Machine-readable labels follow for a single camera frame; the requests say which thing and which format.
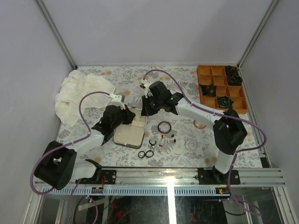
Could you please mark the white crumpled cloth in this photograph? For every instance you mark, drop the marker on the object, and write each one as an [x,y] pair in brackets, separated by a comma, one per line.
[73,89]

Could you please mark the cream navy jewelry box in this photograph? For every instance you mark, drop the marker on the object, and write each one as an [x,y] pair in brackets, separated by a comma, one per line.
[131,135]

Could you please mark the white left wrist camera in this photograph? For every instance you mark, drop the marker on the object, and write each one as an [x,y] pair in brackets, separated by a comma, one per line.
[117,100]

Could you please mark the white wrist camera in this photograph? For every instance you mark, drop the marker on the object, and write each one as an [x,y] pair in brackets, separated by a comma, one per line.
[117,100]
[146,86]

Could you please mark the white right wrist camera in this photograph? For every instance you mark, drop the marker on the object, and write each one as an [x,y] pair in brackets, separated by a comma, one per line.
[146,86]

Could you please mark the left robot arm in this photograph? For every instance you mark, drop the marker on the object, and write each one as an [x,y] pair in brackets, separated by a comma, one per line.
[58,165]

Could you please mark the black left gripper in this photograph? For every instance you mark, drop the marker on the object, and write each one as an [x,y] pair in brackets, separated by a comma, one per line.
[129,115]

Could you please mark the wooden compartment tray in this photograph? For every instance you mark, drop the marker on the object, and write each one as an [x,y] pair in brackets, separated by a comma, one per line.
[213,83]

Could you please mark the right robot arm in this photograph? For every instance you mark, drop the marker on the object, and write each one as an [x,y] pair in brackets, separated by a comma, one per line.
[229,131]

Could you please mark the aluminium mounting rail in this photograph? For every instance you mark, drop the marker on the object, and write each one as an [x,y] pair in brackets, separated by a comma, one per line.
[159,181]

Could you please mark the dark flower with blue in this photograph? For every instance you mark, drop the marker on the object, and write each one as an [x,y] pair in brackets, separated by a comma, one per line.
[225,102]

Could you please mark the dark fabric flower in tray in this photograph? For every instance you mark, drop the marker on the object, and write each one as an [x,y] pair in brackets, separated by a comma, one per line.
[233,77]

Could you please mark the orange bangle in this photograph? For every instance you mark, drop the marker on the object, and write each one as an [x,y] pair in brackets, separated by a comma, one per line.
[199,125]

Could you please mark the silver hoop bangle right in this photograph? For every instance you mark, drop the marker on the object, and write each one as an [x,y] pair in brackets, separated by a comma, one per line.
[190,145]

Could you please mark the dark purple bangle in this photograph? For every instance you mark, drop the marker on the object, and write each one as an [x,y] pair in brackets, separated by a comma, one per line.
[164,127]

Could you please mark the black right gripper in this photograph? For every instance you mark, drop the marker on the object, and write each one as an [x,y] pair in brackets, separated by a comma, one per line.
[146,108]

